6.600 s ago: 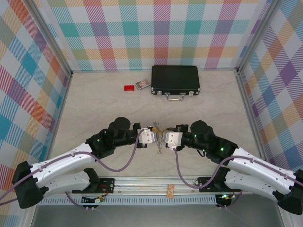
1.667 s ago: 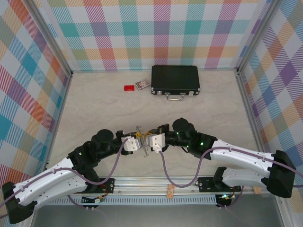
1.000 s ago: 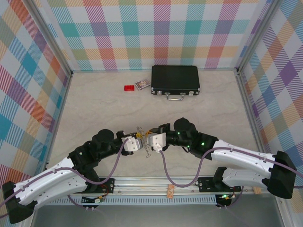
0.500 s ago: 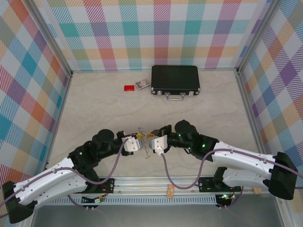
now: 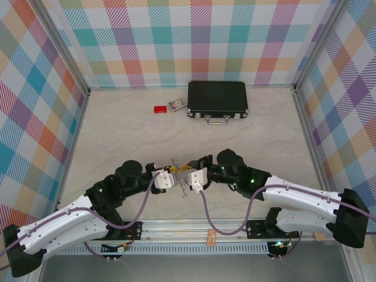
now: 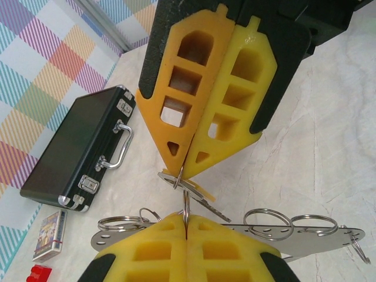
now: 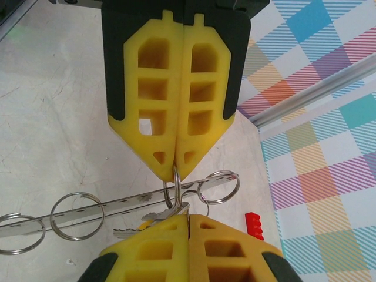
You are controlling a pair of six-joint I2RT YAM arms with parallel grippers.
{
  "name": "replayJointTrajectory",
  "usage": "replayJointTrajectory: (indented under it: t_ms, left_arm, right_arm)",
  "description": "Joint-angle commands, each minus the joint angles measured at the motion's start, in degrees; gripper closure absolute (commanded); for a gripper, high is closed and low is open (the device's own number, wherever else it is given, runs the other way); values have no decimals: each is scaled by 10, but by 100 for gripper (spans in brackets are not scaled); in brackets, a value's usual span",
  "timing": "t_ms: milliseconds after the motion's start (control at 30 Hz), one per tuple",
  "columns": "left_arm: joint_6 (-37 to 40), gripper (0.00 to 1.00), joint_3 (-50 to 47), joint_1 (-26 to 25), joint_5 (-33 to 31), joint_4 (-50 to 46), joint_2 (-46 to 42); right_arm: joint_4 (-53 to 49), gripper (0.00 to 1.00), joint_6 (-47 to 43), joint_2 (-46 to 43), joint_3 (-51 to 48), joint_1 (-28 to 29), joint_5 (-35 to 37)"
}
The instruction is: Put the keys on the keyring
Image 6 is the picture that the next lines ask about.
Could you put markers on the aluminium frame post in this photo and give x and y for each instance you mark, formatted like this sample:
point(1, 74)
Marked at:
point(102, 25)

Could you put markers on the steel key holder plate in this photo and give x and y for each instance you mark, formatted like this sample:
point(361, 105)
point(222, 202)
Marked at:
point(317, 243)

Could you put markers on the playing card deck box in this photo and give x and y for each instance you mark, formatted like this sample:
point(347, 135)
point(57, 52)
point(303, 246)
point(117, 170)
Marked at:
point(50, 235)

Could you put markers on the red toy brick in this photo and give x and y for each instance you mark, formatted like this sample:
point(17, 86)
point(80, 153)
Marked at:
point(38, 274)

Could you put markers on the black hard case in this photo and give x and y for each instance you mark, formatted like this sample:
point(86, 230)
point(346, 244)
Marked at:
point(64, 141)

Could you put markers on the silver split keyring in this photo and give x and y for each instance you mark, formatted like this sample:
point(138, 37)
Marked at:
point(147, 209)
point(314, 216)
point(268, 209)
point(364, 253)
point(186, 205)
point(120, 217)

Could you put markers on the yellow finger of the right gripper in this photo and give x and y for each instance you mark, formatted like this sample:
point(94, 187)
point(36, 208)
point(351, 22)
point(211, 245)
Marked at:
point(164, 97)
point(264, 73)

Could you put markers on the yellow capped key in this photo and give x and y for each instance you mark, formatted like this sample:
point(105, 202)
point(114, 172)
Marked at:
point(211, 207)

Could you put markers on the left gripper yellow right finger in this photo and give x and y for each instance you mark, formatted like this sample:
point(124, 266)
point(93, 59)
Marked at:
point(235, 241)

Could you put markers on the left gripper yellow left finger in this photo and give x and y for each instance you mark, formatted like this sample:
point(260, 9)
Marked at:
point(147, 243)

